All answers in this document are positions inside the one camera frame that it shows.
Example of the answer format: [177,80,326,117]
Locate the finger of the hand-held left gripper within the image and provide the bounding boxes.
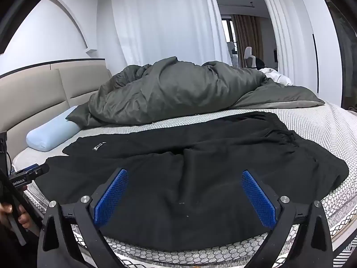
[28,163,50,178]

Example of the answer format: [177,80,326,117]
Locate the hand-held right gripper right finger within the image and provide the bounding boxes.
[241,170,334,268]

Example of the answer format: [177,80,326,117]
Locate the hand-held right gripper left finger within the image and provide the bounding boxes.
[37,169,129,268]

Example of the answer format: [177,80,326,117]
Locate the black pants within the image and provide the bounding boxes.
[33,112,350,253]

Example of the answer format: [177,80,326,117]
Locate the person's left hand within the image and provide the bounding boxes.
[0,203,32,229]

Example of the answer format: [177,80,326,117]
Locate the light blue pillow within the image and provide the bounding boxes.
[26,105,81,153]

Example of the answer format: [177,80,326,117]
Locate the beige padded headboard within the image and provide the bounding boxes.
[0,59,112,157]

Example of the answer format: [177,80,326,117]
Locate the bed with white patterned mattress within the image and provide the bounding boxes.
[11,100,357,268]

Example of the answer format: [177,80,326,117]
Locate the white crumpled bedding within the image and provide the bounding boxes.
[262,67,293,86]

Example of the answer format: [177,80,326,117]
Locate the grey duvet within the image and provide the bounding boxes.
[65,57,325,129]

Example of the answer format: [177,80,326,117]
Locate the white office chair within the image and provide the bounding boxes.
[244,47,257,69]

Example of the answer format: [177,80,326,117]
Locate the brown curtain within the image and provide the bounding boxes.
[233,14,264,69]

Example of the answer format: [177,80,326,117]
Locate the dark glass door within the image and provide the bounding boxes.
[321,0,357,112]

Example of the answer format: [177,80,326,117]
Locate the white curtain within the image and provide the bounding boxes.
[110,0,232,67]
[257,0,321,92]

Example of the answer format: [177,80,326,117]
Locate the black cable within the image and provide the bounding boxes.
[0,170,42,235]

